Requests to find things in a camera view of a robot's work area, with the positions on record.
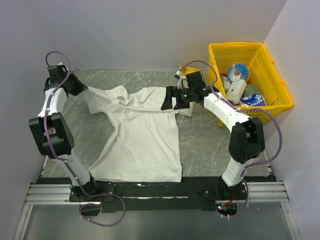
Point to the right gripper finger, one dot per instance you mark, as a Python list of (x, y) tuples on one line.
[(167, 104), (170, 92)]

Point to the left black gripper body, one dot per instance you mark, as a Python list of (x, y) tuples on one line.
[(76, 86)]

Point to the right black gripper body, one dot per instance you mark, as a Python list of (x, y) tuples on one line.
[(184, 97)]

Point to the white t-shirt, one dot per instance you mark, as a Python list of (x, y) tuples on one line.
[(144, 146)]

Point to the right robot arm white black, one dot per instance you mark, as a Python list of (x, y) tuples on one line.
[(246, 141)]

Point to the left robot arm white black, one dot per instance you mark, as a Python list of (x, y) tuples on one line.
[(53, 136)]

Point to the yellow Lays chips bag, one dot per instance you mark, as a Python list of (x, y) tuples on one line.
[(188, 69)]

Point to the white plastic bottle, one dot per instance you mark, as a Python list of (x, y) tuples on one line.
[(235, 91)]

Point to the blue white tape roll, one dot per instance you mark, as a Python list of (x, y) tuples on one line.
[(238, 71)]

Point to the green round melon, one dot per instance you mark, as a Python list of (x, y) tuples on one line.
[(249, 90)]

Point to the blue white snack packet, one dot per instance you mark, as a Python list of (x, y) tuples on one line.
[(254, 100)]

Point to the yellow plastic basket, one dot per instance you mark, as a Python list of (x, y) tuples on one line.
[(262, 72)]

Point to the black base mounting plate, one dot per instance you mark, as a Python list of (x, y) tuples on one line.
[(192, 193)]

